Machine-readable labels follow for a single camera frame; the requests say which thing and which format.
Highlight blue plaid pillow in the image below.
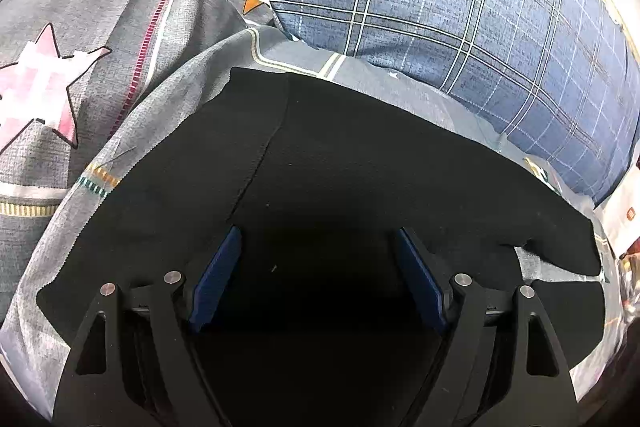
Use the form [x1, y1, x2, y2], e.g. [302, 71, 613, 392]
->
[202, 0, 640, 208]

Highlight white printed packet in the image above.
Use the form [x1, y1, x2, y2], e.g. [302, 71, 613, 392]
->
[594, 161, 640, 260]

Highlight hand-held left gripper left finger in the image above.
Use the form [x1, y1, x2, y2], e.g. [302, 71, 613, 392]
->
[52, 226, 243, 427]

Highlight grey star-print bedsheet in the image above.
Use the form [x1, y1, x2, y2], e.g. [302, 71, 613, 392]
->
[0, 0, 618, 423]

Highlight black pants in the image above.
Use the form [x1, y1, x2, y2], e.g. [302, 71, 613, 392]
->
[37, 67, 608, 427]

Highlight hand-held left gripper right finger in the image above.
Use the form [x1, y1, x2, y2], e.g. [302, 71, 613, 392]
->
[392, 227, 581, 427]

